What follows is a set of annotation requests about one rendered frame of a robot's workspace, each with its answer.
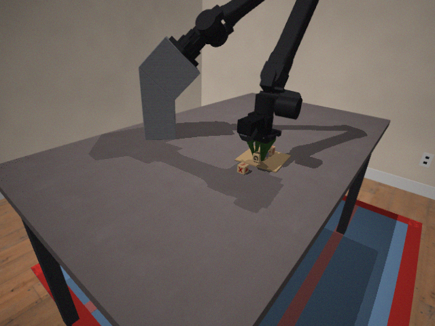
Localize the tan flat mat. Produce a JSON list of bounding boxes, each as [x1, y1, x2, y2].
[[235, 148, 291, 173]]

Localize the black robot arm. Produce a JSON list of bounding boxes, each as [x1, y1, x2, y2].
[[169, 0, 319, 142]]

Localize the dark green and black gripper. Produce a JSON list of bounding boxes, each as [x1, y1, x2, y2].
[[247, 128, 281, 161]]

